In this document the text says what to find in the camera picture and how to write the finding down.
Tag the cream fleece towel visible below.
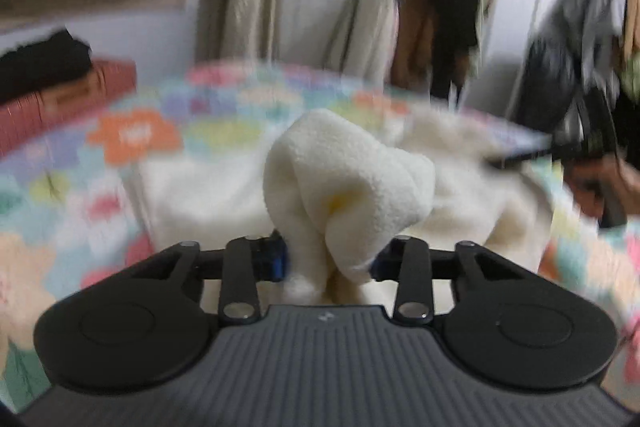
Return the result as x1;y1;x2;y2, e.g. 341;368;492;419
139;107;557;305

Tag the floral bedspread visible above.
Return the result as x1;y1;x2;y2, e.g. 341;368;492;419
0;59;640;413

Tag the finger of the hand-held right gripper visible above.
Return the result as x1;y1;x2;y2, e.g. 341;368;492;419
481;133;557;168

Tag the black hanging garment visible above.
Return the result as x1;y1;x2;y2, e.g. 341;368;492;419
412;0;497;104

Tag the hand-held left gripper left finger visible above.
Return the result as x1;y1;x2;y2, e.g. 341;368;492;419
131;229;290;327

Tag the grey hanging garment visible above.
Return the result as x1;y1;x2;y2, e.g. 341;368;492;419
542;0;628;75

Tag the white hanging garment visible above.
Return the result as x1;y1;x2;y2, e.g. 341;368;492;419
324;0;398;75

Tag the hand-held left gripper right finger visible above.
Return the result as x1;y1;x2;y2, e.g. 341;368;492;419
370;235;523;325

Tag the person's right hand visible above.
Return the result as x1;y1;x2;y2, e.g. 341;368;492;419
564;154;640;228

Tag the black jacket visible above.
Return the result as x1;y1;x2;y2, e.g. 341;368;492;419
517;36;583;140

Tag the black folded cloth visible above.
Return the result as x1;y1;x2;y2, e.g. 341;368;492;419
0;28;94;106

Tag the brown hanging garment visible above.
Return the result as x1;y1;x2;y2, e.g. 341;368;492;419
390;0;437;94

